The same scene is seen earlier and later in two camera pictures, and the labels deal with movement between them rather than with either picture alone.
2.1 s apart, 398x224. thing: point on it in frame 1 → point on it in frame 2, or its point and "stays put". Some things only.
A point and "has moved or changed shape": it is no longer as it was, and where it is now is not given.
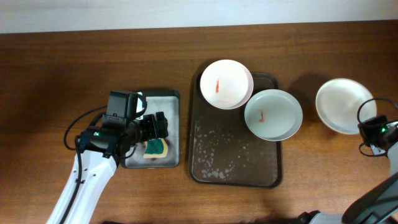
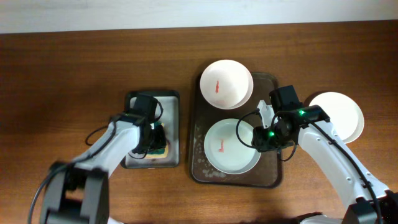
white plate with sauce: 337,103 has moved or changed shape
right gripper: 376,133 → 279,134
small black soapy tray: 167,101 stays put
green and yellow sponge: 155,148 stays put
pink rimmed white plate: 226,84 stays put
